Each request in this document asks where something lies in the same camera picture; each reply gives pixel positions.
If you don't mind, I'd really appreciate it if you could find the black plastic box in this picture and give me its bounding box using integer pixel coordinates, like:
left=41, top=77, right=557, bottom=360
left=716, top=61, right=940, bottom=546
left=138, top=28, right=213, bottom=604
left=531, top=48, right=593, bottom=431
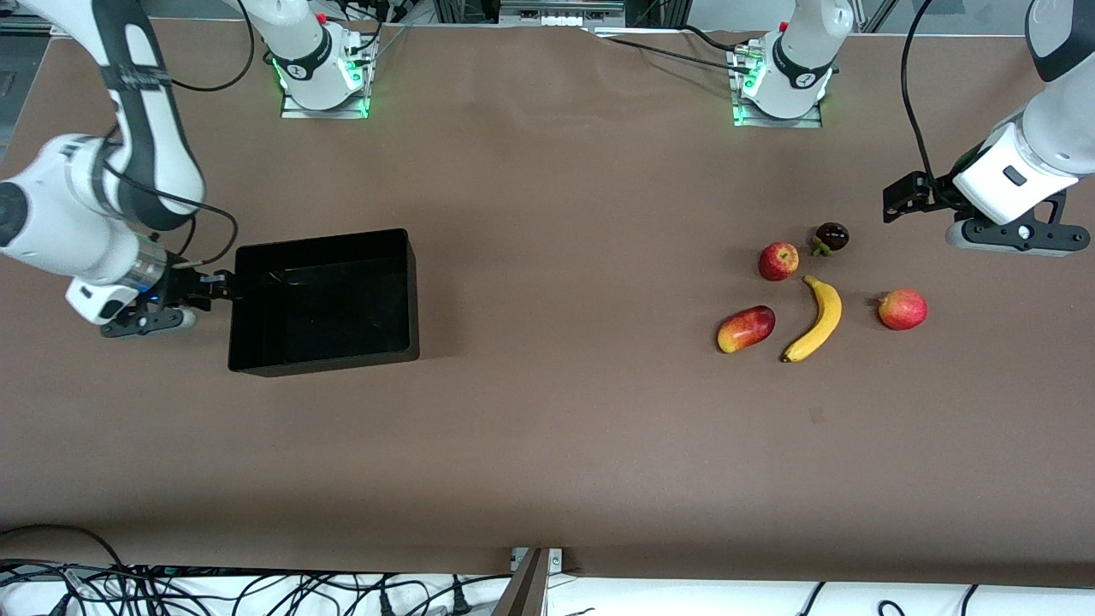
left=227, top=228, right=420, bottom=377

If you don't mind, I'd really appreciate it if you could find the red yellow apple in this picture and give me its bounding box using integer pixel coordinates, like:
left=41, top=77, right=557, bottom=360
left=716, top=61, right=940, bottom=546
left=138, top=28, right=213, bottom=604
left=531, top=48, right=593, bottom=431
left=758, top=242, right=800, bottom=282

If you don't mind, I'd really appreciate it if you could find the yellow banana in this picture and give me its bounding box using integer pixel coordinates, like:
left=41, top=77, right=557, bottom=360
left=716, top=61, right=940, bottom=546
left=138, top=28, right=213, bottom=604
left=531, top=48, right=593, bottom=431
left=780, top=275, right=843, bottom=364

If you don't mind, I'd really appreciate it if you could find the dark purple mangosteen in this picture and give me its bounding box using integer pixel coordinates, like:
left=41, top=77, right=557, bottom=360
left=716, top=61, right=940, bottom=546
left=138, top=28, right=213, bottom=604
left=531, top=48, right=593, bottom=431
left=811, top=222, right=850, bottom=258

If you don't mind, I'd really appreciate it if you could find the red round pomegranate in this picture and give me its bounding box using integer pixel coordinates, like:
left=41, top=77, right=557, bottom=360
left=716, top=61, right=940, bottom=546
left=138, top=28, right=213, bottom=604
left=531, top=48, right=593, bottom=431
left=877, top=288, right=929, bottom=331

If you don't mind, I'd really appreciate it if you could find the red yellow mango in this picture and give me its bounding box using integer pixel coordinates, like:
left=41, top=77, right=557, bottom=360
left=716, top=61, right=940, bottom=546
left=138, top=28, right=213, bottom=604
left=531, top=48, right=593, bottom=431
left=716, top=305, right=777, bottom=354

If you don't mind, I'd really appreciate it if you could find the white power strip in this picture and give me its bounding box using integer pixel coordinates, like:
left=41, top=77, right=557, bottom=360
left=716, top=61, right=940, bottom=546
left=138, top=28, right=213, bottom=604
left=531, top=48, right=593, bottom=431
left=500, top=0, right=627, bottom=27

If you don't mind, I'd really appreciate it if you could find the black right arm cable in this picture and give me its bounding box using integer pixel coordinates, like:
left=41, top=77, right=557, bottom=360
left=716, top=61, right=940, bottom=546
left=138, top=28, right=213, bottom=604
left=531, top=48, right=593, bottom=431
left=103, top=0, right=256, bottom=268

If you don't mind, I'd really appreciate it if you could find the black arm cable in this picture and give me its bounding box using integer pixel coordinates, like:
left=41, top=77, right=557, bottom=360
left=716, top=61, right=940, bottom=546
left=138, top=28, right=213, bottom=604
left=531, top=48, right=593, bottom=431
left=900, top=0, right=942, bottom=185
left=103, top=0, right=256, bottom=268

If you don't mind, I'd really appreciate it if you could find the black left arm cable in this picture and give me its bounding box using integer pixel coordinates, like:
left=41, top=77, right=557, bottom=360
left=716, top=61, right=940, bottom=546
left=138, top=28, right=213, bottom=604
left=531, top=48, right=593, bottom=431
left=900, top=0, right=942, bottom=185

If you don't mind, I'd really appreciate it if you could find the metal base plate green light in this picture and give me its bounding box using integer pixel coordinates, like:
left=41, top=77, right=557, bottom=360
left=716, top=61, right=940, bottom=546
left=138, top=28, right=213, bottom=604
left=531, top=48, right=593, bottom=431
left=730, top=38, right=825, bottom=129
left=279, top=38, right=371, bottom=120

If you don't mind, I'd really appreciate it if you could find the black velcro cable strap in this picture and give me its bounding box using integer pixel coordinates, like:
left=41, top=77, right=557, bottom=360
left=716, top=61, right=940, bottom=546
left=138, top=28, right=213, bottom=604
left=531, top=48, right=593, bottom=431
left=101, top=65, right=173, bottom=92

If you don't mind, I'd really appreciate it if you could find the black looped floor cable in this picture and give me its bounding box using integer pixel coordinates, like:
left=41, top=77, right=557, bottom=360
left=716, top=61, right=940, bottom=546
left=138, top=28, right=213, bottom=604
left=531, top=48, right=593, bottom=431
left=0, top=523, right=129, bottom=571

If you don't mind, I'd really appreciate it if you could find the black cable across table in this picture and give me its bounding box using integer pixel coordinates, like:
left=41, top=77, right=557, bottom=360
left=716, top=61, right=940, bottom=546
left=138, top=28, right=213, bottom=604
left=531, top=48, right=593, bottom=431
left=590, top=26, right=762, bottom=78

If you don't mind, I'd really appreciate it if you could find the dark metal post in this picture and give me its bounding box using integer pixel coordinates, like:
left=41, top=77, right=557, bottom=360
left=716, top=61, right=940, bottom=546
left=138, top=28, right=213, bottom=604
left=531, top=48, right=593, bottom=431
left=492, top=548, right=548, bottom=616

